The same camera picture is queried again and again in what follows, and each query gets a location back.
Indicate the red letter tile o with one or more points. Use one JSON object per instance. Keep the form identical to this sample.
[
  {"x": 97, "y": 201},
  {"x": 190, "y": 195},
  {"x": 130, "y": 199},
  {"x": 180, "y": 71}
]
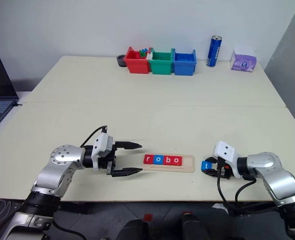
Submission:
[{"x": 177, "y": 160}]

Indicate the white paper scrap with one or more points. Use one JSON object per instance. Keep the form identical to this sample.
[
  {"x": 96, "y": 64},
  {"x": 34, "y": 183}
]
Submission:
[{"x": 218, "y": 206}]

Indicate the green plastic bin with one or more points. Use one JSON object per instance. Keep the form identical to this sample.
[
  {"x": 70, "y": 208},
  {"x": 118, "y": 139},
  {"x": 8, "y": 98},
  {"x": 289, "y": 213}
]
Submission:
[{"x": 161, "y": 65}]

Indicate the white toy brick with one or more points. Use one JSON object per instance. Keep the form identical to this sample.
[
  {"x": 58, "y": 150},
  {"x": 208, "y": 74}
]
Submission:
[{"x": 150, "y": 56}]

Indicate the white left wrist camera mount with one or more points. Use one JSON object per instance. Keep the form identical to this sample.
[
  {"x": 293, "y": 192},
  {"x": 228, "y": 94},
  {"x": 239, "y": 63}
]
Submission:
[{"x": 102, "y": 143}]

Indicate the dark rounded shape red top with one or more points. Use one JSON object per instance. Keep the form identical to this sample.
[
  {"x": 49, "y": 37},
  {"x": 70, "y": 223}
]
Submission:
[{"x": 193, "y": 227}]

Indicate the red square floor piece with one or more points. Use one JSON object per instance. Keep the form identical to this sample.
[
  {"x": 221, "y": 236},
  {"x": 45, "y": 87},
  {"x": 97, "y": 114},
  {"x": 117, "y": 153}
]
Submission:
[{"x": 148, "y": 217}]

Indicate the dark laptop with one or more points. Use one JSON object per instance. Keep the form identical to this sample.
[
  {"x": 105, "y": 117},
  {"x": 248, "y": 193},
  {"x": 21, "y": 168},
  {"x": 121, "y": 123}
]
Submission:
[{"x": 0, "y": 85}]

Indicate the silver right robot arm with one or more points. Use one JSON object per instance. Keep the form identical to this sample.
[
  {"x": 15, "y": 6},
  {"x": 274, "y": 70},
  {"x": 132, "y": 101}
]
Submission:
[{"x": 275, "y": 172}]

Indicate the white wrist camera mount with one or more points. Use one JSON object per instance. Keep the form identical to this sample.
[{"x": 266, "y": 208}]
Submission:
[
  {"x": 226, "y": 150},
  {"x": 102, "y": 143}
]

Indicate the blue letter tile o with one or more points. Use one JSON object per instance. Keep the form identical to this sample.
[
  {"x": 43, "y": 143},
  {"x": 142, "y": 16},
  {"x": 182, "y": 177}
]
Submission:
[{"x": 158, "y": 160}]

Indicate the blue letter tile t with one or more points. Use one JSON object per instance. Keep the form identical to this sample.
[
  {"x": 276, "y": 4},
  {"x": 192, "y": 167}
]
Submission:
[{"x": 206, "y": 166}]

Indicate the blue plastic bin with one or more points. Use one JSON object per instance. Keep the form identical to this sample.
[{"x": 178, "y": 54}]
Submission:
[{"x": 183, "y": 67}]

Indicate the green toy brick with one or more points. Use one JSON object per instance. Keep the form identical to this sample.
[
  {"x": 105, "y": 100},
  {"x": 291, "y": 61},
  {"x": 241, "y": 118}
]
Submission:
[{"x": 142, "y": 53}]

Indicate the blue toy brick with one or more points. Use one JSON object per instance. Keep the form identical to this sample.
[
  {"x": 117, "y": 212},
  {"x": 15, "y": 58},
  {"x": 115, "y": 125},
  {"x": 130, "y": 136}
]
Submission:
[{"x": 145, "y": 49}]

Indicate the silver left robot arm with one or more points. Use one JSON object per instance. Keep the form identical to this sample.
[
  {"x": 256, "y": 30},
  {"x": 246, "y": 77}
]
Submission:
[{"x": 62, "y": 156}]

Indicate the wooden letter tray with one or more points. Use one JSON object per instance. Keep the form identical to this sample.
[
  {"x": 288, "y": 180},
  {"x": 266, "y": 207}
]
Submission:
[{"x": 188, "y": 164}]

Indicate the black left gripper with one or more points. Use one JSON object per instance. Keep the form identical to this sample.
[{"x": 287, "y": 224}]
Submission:
[{"x": 108, "y": 162}]

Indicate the purple tissue pack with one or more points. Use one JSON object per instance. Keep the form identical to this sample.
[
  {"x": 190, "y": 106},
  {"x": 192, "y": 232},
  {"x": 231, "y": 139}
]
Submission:
[{"x": 242, "y": 62}]

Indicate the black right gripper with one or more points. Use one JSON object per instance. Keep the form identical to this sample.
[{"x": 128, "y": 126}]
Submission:
[{"x": 222, "y": 170}]

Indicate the red letter tile r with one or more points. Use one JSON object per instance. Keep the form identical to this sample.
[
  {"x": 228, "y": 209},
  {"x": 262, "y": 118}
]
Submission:
[{"x": 148, "y": 159}]

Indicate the blue drink can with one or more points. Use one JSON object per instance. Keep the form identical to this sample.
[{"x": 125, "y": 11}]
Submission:
[{"x": 213, "y": 52}]

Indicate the black round dish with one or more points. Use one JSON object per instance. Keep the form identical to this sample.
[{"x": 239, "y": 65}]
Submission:
[{"x": 120, "y": 60}]

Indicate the red letter tile b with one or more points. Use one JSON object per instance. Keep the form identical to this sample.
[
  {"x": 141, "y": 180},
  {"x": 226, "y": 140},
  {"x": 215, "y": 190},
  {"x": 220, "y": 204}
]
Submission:
[{"x": 168, "y": 160}]

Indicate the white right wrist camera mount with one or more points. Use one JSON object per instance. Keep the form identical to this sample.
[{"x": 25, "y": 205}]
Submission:
[{"x": 226, "y": 150}]

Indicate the red plastic bin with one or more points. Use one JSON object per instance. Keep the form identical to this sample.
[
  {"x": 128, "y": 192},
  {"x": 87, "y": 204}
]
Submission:
[{"x": 136, "y": 64}]

